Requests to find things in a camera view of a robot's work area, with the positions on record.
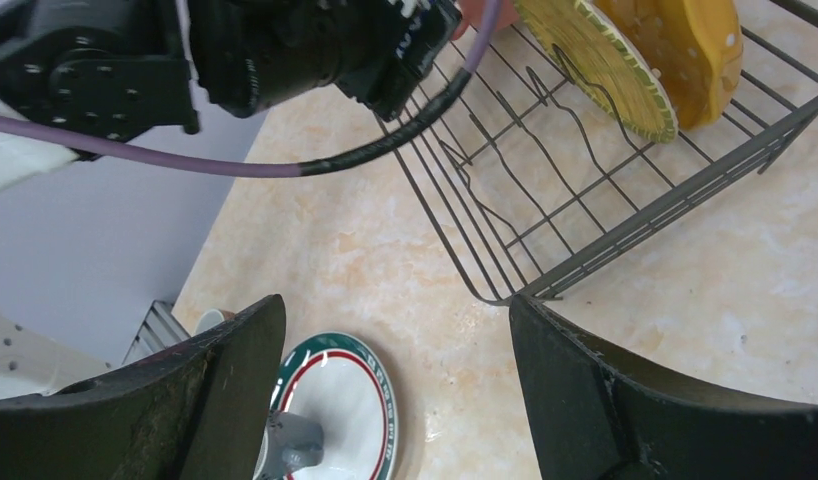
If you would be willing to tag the woven bamboo round tray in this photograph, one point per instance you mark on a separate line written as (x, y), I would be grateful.
(603, 63)

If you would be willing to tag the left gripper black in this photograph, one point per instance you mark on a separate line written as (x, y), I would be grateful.
(253, 55)

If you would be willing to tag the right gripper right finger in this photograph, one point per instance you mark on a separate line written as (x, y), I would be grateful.
(599, 411)

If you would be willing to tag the grey white cup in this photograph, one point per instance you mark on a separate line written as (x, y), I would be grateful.
(290, 443)

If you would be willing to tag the yellow polka dot plate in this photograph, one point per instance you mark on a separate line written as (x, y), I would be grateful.
(695, 47)

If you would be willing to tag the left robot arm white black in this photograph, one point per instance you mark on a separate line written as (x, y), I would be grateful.
(85, 78)

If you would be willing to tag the pink mug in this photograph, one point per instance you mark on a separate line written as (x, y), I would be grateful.
(472, 12)

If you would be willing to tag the dark wire dish rack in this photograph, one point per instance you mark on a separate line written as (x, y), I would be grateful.
(532, 188)

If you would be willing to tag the white plate green red rim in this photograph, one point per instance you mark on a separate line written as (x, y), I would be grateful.
(336, 380)

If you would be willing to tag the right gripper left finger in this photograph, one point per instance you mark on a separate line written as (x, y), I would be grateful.
(196, 410)

